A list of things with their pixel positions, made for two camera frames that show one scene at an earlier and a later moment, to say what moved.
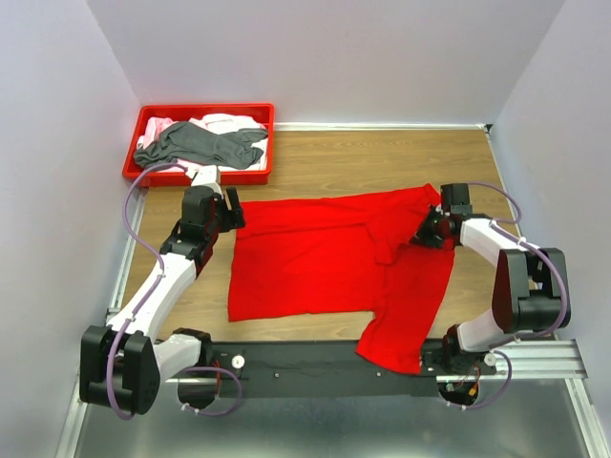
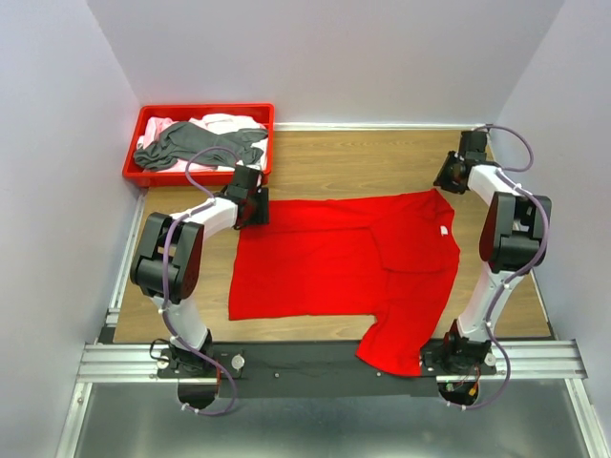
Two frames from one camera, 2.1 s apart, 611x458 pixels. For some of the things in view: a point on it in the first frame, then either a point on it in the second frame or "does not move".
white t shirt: (220, 123) does not move
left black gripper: (234, 218) to (262, 216)
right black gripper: (421, 236) to (440, 179)
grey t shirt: (191, 141) does not move
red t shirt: (347, 256) does not move
